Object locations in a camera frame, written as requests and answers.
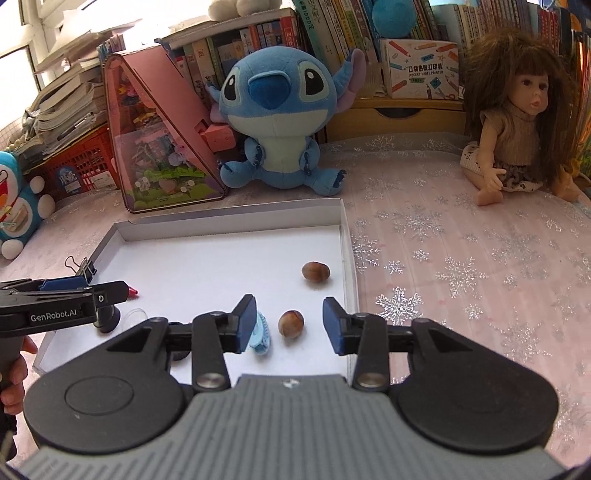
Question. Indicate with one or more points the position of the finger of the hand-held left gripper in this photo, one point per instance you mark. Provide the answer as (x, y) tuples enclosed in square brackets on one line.
[(111, 293), (62, 284)]

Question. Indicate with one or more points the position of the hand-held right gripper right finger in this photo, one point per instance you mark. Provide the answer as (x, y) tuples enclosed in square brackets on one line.
[(333, 325)]

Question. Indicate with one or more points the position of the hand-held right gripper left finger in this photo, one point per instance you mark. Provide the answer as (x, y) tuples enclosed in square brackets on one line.
[(244, 323)]

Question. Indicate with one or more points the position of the short red capsule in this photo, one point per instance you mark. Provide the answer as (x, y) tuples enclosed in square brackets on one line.
[(132, 290)]

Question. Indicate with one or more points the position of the light blue hair clip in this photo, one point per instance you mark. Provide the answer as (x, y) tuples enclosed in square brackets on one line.
[(262, 337)]

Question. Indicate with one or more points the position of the dark brown nut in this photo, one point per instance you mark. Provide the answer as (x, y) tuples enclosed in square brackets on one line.
[(291, 323)]

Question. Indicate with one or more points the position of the light brown nut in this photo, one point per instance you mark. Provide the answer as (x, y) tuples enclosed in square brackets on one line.
[(316, 271)]

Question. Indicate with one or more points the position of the white cardboard box tray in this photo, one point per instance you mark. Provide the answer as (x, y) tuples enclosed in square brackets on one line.
[(207, 258)]

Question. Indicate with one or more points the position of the person's left hand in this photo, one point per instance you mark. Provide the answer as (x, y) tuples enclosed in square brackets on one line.
[(18, 378)]

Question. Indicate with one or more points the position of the blue robot cat plush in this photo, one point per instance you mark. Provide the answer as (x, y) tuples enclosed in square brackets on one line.
[(18, 207)]

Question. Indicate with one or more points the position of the red plastic basket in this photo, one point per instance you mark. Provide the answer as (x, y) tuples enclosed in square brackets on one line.
[(78, 161)]

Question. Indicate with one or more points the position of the pink snowflake tablecloth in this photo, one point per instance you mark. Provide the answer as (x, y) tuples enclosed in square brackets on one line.
[(461, 277)]

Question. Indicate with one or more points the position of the pink triangular miniature house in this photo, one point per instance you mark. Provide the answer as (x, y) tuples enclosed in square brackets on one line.
[(152, 152)]

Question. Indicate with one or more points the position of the stack of books and papers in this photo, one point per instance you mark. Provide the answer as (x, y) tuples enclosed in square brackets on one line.
[(69, 101)]

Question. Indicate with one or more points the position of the blue alien plush toy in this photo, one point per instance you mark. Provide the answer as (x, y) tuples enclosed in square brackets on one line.
[(277, 115)]

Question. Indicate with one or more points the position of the wooden drawer box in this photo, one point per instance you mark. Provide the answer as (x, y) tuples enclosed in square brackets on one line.
[(397, 124)]

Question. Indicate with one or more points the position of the label printer carton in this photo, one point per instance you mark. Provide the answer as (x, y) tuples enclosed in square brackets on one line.
[(415, 69)]

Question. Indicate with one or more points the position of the long-haired baby doll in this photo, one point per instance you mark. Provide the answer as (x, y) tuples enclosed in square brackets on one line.
[(512, 124)]

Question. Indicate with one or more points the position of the row of shelved books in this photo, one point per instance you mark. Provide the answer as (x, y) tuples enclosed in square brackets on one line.
[(323, 27)]

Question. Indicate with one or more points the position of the white plush toy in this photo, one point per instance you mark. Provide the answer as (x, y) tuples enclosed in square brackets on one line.
[(226, 7)]

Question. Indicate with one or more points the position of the blue round plush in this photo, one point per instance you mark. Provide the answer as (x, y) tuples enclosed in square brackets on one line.
[(392, 18)]

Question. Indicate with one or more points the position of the row of leaning books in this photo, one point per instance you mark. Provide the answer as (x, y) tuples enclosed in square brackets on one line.
[(582, 92)]

